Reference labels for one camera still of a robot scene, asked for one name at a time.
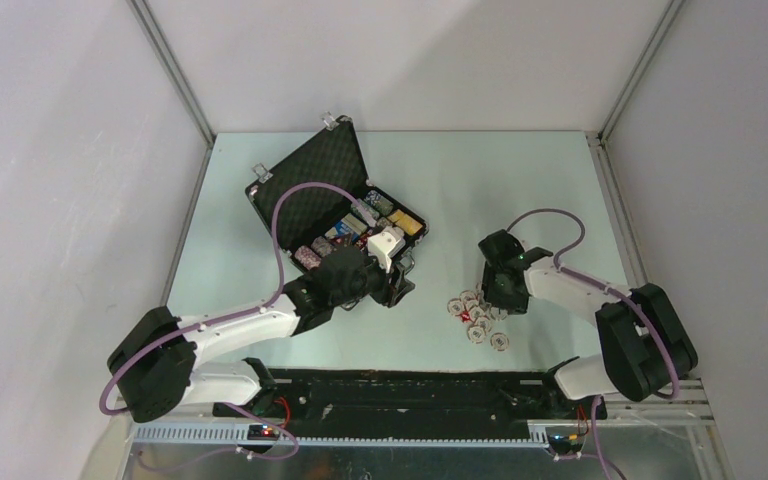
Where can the blue patterned card deck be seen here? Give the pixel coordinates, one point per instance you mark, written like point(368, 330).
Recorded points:
point(349, 230)

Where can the blue white chip stack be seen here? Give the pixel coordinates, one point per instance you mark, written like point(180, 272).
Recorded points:
point(382, 204)

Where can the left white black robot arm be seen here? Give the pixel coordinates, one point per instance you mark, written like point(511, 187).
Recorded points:
point(167, 361)

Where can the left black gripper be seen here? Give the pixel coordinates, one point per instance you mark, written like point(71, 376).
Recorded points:
point(384, 287)

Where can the white red chip stack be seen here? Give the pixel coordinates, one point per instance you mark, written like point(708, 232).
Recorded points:
point(488, 320)

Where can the yellow poker chip stack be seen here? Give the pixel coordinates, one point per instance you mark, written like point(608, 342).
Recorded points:
point(404, 221)

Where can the purple grey chip stack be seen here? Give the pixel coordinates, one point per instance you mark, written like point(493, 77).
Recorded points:
point(322, 247)

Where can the green poker chip stack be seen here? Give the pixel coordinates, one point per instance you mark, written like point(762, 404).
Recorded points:
point(365, 212)

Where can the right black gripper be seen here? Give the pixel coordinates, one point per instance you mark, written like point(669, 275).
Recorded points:
point(514, 306)

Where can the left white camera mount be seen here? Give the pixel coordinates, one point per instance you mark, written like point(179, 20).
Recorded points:
point(384, 246)

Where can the red white chip row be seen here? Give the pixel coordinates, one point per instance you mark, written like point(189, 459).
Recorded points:
point(307, 258)

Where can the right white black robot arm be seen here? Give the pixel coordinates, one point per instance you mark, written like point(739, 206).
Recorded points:
point(644, 347)

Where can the black poker set case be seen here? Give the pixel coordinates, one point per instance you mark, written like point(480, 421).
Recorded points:
point(306, 193)

